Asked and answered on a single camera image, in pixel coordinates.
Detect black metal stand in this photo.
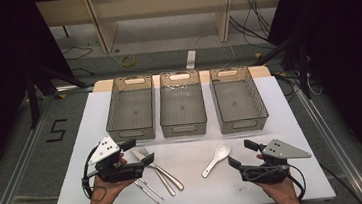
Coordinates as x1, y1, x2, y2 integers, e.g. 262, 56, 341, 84
251, 29, 313, 105
22, 55, 94, 131

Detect white ceramic spoon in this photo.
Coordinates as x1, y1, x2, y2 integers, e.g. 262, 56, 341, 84
197, 140, 235, 179

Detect white power strip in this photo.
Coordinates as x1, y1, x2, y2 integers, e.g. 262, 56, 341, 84
184, 49, 198, 71

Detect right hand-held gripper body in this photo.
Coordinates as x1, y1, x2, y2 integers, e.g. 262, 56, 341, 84
235, 135, 315, 189

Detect aluminium floor rail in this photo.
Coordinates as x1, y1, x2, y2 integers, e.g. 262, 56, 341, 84
292, 83, 362, 204
0, 97, 64, 204

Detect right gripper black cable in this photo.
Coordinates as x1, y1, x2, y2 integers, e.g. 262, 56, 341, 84
241, 161, 309, 204

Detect person's left hand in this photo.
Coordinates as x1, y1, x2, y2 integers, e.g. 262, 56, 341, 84
89, 171, 138, 204

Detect steel table knife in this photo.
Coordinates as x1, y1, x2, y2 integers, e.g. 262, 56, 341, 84
130, 144, 178, 201

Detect steel chopstick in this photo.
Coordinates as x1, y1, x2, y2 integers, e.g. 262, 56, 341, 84
138, 175, 165, 203
132, 177, 162, 204

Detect clear grey plastic bin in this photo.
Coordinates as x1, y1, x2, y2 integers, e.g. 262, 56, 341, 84
100, 74, 158, 144
154, 69, 209, 139
208, 63, 271, 136

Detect white floor cable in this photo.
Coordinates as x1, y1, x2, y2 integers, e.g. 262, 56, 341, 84
192, 31, 238, 72

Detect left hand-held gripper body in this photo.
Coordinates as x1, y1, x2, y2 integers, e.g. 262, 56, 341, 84
85, 132, 148, 186

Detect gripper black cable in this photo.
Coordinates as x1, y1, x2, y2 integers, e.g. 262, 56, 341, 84
78, 145, 112, 204
241, 161, 309, 204

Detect black hanging cable bundle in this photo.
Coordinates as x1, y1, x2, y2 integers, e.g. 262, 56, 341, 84
227, 0, 275, 46

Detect person's right hand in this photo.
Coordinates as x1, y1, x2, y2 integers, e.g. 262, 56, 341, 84
256, 173, 301, 204

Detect black floor cable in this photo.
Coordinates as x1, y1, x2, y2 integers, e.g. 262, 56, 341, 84
61, 44, 94, 62

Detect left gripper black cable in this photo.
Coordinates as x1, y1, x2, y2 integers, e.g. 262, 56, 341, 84
78, 145, 112, 204

